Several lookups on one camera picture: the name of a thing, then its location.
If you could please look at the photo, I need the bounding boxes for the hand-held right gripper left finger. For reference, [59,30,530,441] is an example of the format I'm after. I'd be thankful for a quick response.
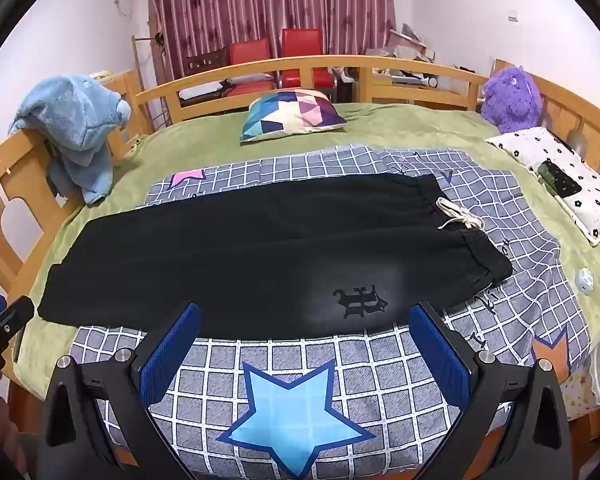
[39,302,203,480]

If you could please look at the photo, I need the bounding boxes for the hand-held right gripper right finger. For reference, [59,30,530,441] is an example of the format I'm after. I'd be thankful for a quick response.
[409,302,573,480]

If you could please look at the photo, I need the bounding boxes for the black pants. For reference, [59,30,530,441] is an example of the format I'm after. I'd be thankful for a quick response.
[36,174,513,341]

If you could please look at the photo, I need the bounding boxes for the person's left forearm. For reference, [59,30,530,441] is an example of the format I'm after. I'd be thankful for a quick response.
[0,392,28,480]

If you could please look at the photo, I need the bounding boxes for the grey checked star blanket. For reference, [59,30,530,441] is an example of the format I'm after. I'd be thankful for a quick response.
[70,144,593,480]

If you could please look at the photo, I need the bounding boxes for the star print cloth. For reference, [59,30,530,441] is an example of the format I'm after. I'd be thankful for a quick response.
[562,360,600,421]

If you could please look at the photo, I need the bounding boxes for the small pale blue ball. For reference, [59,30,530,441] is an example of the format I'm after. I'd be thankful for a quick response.
[576,266,597,295]

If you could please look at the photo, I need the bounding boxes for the green bed sheet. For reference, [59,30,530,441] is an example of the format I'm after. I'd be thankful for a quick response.
[17,101,600,391]

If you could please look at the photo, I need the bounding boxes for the blue plush towel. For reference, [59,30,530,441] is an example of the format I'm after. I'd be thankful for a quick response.
[9,75,132,206]

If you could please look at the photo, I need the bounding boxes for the dark green flat object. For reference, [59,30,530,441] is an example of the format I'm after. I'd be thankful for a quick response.
[536,159,583,200]

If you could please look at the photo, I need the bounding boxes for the white dotted cloth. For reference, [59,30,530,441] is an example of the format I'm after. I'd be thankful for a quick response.
[485,126,600,247]

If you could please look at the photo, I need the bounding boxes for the colourful geometric pillow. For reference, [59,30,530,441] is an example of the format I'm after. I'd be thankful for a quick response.
[239,89,348,143]

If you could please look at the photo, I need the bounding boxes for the purple plush toy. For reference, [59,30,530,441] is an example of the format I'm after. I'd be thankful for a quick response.
[480,66,543,135]

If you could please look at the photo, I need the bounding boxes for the dark wooden chair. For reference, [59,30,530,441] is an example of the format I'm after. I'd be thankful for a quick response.
[186,49,231,81]

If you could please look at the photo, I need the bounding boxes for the red chair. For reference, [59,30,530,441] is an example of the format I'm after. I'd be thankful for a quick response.
[280,28,334,92]
[228,38,277,92]

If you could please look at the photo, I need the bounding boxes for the wooden coat stand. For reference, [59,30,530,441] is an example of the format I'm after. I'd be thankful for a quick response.
[131,30,173,126]

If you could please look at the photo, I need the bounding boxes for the pile of cardboard boxes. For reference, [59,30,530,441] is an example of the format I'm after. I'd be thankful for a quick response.
[365,22,438,68]

